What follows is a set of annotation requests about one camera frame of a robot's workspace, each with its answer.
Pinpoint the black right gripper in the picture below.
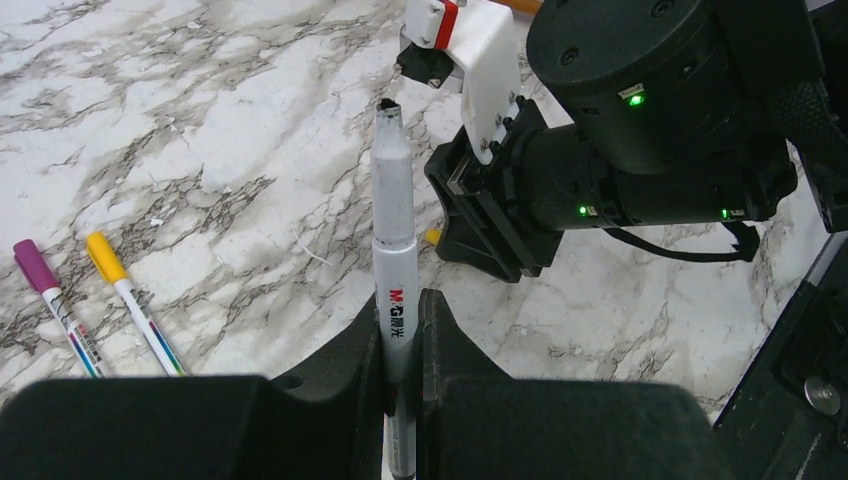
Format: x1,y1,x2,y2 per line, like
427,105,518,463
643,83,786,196
425,1,825,283

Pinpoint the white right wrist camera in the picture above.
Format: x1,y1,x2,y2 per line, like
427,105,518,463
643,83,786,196
397,0,521,165

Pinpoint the yellow pen cap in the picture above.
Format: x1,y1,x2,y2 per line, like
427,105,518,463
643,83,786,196
424,228,442,246

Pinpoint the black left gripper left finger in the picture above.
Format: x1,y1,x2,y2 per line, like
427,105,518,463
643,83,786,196
1,301,383,479

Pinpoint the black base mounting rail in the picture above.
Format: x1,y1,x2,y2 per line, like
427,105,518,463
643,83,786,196
713,233,847,479

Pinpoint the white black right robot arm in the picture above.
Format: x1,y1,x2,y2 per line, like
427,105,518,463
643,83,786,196
425,1,847,283

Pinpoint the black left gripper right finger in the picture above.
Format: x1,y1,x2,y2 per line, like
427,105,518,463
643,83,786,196
417,289,732,479

